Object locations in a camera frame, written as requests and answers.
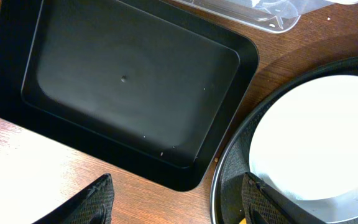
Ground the yellow plastic bowl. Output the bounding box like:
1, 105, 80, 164
239, 218, 247, 224

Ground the white ceramic plate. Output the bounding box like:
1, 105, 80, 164
249, 75, 358, 223

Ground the black rectangular waste tray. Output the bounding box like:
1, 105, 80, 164
0, 0, 259, 192

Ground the round black serving tray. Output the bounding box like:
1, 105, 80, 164
210, 57, 358, 224

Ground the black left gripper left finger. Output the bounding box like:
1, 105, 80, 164
34, 174, 114, 224

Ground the clear plastic waste bin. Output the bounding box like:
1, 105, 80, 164
176, 0, 358, 34

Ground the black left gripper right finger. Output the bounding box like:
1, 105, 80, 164
241, 172, 322, 224

